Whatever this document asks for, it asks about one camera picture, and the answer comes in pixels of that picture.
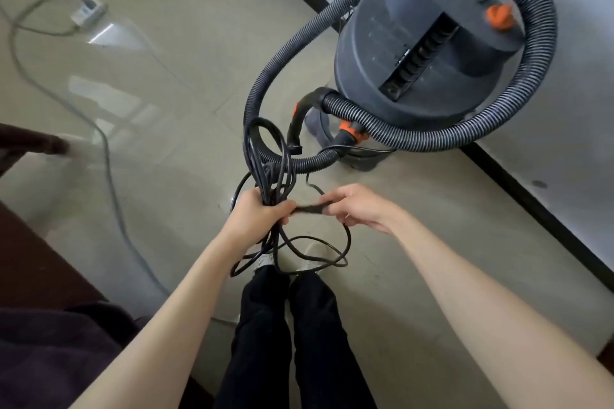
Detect person's left hand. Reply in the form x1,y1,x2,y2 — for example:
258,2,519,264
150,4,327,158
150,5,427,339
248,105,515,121
229,189,298,252

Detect person's right hand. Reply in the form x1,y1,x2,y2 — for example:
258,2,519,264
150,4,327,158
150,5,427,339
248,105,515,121
322,183,399,235

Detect black power cable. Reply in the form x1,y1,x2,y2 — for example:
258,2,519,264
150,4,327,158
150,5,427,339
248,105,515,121
229,117,397,279

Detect person's left forearm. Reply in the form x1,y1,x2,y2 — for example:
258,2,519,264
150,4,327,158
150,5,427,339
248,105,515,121
67,230,262,409

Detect person's right forearm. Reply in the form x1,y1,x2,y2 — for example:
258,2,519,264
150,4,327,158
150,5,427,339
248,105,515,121
384,210,614,409

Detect white right shoe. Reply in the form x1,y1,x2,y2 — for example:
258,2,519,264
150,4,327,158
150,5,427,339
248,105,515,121
295,241,334,276

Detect white shoe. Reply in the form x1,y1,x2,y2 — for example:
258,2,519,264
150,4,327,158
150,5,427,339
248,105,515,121
295,241,334,276
248,251,277,276

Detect white left shoe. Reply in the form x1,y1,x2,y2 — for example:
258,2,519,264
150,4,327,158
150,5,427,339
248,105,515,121
248,251,277,276

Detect black trousers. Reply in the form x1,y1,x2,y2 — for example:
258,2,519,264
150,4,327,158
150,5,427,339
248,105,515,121
213,265,378,409

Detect dark grey canister vacuum cleaner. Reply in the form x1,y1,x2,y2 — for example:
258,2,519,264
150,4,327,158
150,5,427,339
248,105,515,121
303,0,526,171

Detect dark wooden table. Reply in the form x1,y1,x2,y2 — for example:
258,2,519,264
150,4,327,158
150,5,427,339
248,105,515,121
0,202,108,314

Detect dark purple cloth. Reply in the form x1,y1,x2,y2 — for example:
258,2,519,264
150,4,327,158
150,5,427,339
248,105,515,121
0,301,155,409

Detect white power strip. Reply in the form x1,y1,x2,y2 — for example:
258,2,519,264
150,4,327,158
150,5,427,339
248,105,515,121
70,0,109,30

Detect black curved hose handle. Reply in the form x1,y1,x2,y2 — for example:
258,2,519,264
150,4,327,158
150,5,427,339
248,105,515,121
286,88,339,156

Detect grey extension cable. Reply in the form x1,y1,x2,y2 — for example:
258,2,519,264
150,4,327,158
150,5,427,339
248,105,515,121
0,0,171,297

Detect grey corrugated vacuum hose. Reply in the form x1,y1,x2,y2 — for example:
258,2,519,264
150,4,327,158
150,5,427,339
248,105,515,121
243,0,558,174

